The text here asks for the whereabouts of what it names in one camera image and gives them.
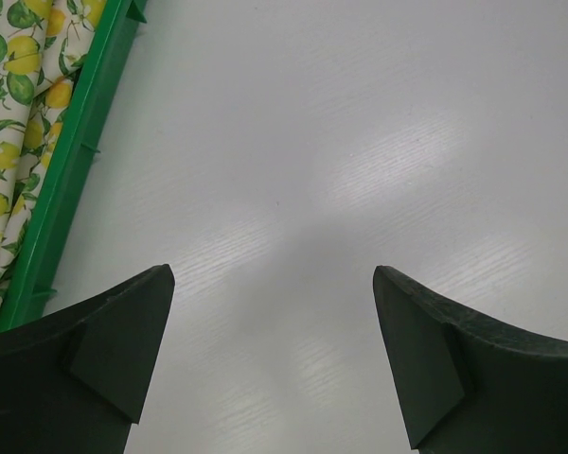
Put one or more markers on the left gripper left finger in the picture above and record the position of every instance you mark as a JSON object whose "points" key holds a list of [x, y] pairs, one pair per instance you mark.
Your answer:
{"points": [[76, 381]]}

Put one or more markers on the green plastic tray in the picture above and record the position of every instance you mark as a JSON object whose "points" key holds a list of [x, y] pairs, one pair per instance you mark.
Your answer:
{"points": [[30, 287]]}

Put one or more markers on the yellow lemon print skirt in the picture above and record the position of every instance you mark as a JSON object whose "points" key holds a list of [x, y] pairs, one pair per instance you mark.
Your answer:
{"points": [[43, 45]]}

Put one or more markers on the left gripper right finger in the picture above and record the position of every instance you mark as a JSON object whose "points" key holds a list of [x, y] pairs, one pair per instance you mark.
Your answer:
{"points": [[466, 382]]}

